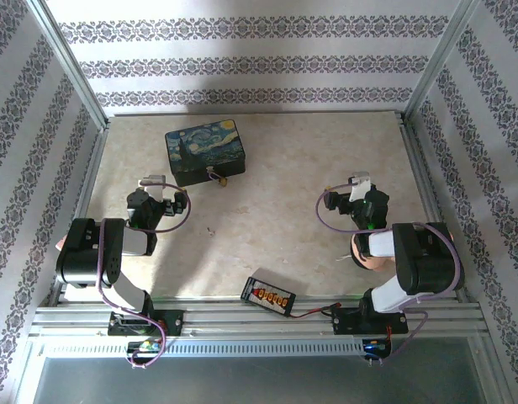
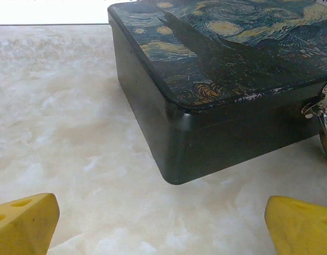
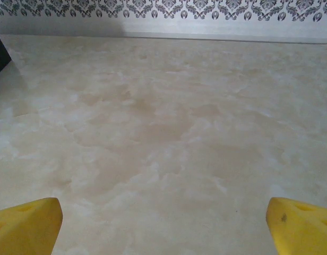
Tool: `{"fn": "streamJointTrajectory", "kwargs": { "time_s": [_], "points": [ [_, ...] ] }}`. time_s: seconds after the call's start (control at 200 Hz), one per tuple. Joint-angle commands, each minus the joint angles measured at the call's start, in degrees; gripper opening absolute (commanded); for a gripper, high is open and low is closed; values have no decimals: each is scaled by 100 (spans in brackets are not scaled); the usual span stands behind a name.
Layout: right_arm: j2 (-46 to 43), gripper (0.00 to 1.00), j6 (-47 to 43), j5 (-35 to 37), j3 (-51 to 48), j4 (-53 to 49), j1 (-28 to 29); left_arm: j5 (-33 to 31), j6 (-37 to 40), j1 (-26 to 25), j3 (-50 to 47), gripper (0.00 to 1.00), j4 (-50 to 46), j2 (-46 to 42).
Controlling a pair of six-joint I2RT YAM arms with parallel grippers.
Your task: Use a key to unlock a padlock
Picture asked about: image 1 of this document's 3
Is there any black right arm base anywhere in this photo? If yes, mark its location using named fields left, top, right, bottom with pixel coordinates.
left=330, top=305, right=410, bottom=337

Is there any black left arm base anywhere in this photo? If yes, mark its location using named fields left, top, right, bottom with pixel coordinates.
left=107, top=309, right=185, bottom=338

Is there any doll with black hair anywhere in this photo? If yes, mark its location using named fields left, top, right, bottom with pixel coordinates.
left=348, top=232, right=391, bottom=273

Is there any starry night tin box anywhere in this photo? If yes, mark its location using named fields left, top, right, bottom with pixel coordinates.
left=164, top=120, right=247, bottom=189

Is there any black power distribution board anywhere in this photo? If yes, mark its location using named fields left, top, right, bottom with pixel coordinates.
left=240, top=267, right=297, bottom=319

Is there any small multicolour connector board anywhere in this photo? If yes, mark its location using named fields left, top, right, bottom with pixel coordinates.
left=127, top=340, right=161, bottom=354

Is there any small blue-lit connector board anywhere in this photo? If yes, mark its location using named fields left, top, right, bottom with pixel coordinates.
left=362, top=339, right=390, bottom=354

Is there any grey metal sheet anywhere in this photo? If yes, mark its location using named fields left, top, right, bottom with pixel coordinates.
left=29, top=356, right=491, bottom=404

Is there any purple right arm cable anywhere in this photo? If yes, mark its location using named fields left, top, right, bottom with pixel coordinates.
left=316, top=178, right=464, bottom=367

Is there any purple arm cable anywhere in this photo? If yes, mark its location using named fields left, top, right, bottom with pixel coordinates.
left=97, top=180, right=192, bottom=370
left=316, top=178, right=464, bottom=367

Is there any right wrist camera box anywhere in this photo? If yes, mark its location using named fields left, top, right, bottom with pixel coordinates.
left=348, top=171, right=374, bottom=204

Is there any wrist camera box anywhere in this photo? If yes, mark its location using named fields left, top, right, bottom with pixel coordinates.
left=348, top=171, right=374, bottom=204
left=138, top=173, right=167, bottom=202

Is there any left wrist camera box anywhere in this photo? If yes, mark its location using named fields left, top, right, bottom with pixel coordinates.
left=138, top=173, right=167, bottom=202

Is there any aluminium table edge rail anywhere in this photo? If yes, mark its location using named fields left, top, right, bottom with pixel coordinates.
left=48, top=119, right=113, bottom=306
left=398, top=114, right=470, bottom=303

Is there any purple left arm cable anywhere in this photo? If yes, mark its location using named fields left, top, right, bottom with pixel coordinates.
left=97, top=180, right=192, bottom=370

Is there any red power wire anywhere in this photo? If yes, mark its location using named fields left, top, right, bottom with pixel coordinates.
left=288, top=301, right=344, bottom=320

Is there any thin aluminium wall rail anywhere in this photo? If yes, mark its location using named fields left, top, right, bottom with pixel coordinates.
left=108, top=109, right=405, bottom=120

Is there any wide aluminium mounting rail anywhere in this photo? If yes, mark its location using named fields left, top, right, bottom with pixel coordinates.
left=29, top=295, right=485, bottom=343

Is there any slotted white cable duct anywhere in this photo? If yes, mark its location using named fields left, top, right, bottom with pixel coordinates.
left=39, top=338, right=394, bottom=359

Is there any aluminium frame post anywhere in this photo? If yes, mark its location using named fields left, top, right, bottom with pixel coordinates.
left=401, top=0, right=483, bottom=125
left=25, top=0, right=111, bottom=131

